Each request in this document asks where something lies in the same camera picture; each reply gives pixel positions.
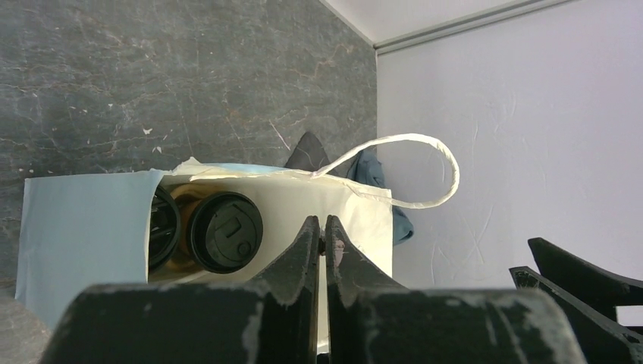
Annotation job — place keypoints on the dark grey checked cloth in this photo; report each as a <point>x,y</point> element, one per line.
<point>308,154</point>

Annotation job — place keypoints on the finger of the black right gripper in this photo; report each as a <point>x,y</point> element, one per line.
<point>602,290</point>
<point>601,339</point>

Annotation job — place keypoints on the light blue paper bag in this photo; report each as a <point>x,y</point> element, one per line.
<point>86,229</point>

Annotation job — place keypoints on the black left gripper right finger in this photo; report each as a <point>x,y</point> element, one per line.
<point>375,319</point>

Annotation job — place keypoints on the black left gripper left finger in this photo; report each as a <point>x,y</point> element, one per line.
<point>271,318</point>

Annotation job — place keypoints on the black plastic cup lid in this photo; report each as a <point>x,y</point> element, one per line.
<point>224,232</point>

